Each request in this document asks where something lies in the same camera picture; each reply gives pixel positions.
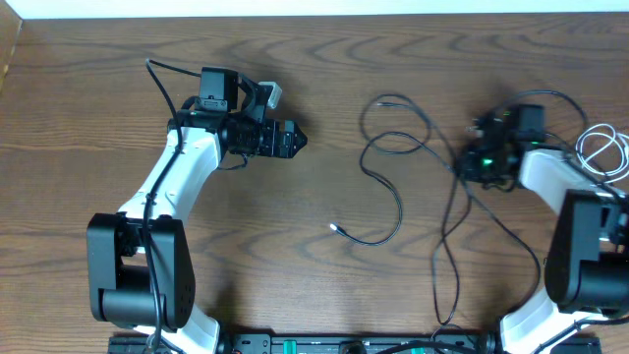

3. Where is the thick black USB cable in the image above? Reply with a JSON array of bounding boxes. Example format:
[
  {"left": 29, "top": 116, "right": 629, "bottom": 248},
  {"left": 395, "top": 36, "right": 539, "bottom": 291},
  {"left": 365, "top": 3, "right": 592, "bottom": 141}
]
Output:
[{"left": 456, "top": 176, "right": 543, "bottom": 316}]

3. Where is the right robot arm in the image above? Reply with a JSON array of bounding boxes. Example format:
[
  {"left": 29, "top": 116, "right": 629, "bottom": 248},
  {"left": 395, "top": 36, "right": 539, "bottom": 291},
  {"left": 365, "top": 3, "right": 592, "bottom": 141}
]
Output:
[{"left": 458, "top": 104, "right": 628, "bottom": 353}]

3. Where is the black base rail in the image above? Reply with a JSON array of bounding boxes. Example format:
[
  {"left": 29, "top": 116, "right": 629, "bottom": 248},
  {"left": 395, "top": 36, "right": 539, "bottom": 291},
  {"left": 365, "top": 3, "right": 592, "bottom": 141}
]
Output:
[{"left": 106, "top": 331, "right": 602, "bottom": 354}]

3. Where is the white USB cable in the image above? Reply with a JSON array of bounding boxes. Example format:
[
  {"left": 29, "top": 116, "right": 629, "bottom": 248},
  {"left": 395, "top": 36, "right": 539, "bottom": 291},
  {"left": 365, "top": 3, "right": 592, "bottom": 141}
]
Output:
[{"left": 574, "top": 123, "right": 629, "bottom": 184}]

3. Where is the thin black USB cable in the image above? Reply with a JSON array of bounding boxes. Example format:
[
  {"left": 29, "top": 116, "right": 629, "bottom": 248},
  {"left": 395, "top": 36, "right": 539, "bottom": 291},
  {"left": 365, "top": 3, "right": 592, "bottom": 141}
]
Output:
[{"left": 328, "top": 93, "right": 473, "bottom": 326}]

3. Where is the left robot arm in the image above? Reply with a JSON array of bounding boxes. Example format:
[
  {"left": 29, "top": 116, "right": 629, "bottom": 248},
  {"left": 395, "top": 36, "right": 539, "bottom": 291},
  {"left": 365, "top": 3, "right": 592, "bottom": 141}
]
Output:
[{"left": 86, "top": 67, "right": 308, "bottom": 353}]

